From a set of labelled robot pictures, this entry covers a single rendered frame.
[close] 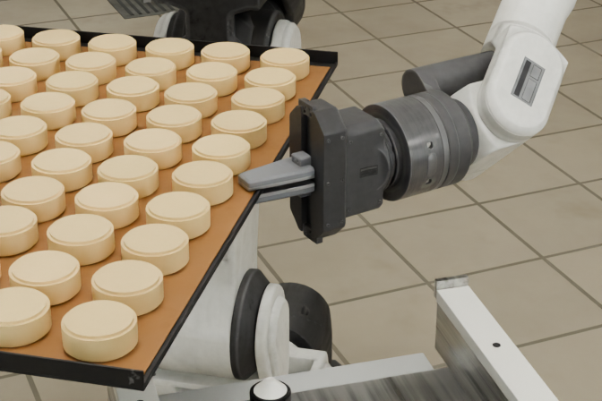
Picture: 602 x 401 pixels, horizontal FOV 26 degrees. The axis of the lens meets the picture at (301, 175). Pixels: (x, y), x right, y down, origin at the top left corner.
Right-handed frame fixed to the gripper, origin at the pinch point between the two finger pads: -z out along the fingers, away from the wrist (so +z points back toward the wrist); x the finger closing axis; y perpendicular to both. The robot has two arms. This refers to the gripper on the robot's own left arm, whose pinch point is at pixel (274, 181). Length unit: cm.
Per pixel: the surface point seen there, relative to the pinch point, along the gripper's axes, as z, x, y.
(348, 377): 2.6, -16.1, 7.8
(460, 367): 9.9, -14.4, 13.7
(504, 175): 157, -98, -149
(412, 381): 6.7, -16.0, 11.3
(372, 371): 4.7, -16.1, 8.2
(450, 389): 8.7, -16.1, 13.9
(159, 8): 141, -97, -321
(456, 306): 11.1, -10.0, 11.3
